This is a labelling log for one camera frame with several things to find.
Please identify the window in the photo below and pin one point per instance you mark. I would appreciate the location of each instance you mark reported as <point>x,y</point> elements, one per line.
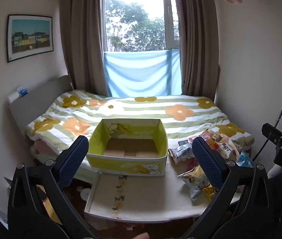
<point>136,17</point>

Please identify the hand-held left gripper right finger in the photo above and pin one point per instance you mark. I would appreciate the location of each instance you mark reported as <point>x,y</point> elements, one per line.
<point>207,164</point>

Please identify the beige egg roll snack packet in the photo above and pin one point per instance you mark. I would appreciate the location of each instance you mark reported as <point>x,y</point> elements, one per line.
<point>225,147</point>

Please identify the light blue snack packet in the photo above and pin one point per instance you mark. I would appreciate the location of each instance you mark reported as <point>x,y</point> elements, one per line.
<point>244,160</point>

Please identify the framed houses picture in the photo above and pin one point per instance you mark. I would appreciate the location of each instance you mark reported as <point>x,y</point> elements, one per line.
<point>30,37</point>

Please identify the pink orange snack packet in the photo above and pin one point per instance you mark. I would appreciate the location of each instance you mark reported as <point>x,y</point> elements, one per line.
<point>210,137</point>

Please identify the dark green snack packet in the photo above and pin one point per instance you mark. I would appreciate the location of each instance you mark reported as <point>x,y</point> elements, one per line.
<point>183,143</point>

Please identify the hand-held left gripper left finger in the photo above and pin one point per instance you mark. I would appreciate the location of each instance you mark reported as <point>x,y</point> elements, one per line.
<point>74,159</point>

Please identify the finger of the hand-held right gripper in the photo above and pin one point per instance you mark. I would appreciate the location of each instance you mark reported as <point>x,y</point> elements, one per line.
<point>273,132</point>

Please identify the yellow chips packet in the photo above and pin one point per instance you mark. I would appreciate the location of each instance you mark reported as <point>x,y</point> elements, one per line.
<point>195,180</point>

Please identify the grey white snack packet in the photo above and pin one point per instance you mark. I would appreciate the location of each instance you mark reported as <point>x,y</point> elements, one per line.
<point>180,152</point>

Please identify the red pink snack packet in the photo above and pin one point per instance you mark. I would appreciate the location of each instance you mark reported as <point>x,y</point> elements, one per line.
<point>190,164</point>

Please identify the floral striped blanket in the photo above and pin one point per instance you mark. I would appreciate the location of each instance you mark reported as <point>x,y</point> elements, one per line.
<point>141,112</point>

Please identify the person's left hand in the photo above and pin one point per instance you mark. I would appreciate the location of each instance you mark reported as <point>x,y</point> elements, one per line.
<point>139,236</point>

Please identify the grey bed headboard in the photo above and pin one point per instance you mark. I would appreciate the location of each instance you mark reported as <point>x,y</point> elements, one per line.
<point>36,102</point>

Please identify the light blue cloth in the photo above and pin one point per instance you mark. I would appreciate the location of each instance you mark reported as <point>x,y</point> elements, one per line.
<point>141,74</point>

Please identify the blue white small pack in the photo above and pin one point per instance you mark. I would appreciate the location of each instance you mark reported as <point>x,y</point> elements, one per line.
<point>23,91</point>

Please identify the brown curtain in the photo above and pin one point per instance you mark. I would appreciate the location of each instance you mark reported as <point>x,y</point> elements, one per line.
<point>198,42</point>
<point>82,37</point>

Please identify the yellow cardboard box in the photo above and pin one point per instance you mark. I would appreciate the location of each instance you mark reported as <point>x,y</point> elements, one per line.
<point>128,151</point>

